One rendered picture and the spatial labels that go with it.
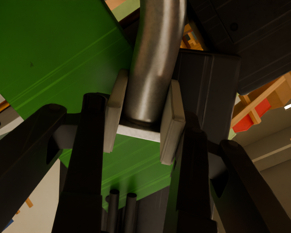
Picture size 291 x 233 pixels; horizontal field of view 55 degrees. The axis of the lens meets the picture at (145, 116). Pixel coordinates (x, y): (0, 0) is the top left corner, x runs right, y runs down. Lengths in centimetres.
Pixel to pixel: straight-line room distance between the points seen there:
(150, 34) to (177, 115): 6
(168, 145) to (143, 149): 10
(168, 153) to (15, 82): 15
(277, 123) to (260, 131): 57
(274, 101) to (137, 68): 405
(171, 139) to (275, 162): 768
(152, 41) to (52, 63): 9
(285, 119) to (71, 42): 954
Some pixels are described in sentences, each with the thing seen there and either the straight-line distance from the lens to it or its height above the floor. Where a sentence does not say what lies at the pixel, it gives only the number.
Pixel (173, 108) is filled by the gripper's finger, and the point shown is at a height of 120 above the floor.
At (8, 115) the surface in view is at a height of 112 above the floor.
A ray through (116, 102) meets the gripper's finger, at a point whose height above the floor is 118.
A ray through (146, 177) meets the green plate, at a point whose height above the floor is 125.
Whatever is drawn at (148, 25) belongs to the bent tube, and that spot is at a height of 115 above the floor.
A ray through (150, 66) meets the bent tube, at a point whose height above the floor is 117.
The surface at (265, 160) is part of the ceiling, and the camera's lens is 777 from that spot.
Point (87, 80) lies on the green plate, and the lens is 23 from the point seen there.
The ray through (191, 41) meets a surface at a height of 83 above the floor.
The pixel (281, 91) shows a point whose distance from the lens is 424.
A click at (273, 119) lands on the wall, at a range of 964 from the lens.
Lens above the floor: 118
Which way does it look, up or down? 6 degrees up
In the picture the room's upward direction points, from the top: 149 degrees clockwise
